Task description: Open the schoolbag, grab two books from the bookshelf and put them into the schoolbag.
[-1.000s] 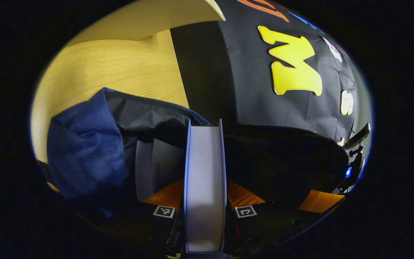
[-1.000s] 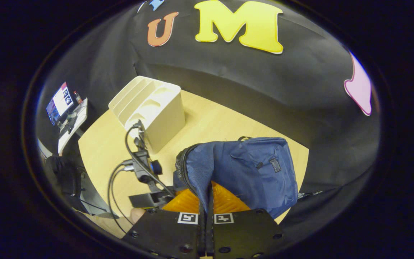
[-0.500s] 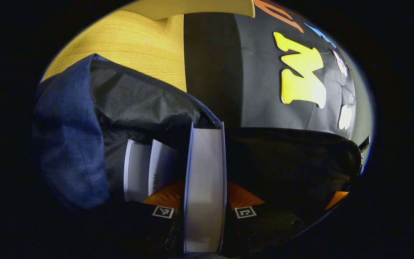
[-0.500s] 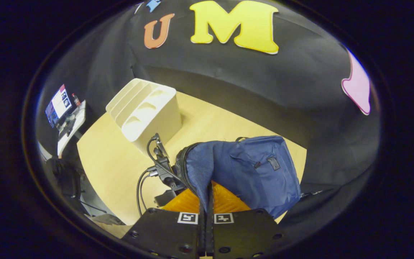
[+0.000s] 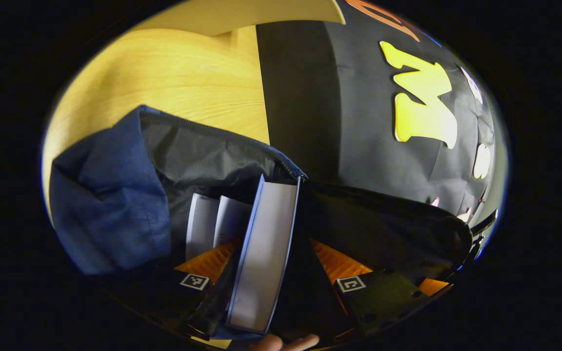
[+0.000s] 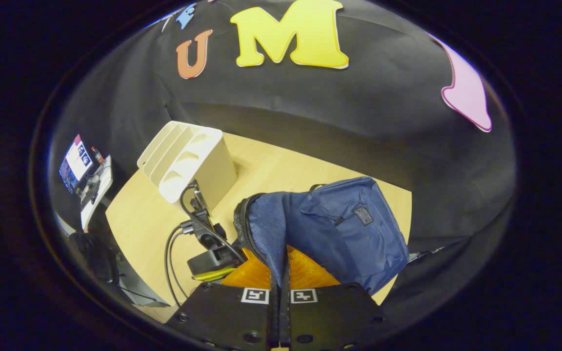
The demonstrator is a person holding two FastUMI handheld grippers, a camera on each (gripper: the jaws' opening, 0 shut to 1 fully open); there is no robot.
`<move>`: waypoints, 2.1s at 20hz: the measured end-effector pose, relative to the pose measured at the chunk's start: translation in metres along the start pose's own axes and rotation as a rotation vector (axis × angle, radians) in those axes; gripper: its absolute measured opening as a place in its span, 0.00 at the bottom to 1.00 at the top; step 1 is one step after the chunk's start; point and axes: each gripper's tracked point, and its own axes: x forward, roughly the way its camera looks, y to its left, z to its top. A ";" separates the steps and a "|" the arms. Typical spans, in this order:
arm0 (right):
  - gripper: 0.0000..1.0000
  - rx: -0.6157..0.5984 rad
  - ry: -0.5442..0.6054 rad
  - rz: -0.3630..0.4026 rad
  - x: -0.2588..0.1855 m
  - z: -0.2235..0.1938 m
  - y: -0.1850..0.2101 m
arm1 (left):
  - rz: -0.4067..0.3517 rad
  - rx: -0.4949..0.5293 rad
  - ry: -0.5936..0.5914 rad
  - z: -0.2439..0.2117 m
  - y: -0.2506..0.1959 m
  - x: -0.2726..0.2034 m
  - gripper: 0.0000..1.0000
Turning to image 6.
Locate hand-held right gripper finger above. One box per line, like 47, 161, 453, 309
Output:
280, 244, 390, 350
166, 247, 281, 350

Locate white bookshelf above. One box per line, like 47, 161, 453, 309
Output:
137, 120, 238, 218

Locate blue schoolbag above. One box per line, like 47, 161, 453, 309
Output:
233, 176, 410, 296

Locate dark bulky object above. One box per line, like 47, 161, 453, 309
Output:
68, 231, 121, 289

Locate black backdrop cloth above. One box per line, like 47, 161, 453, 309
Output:
49, 0, 517, 312

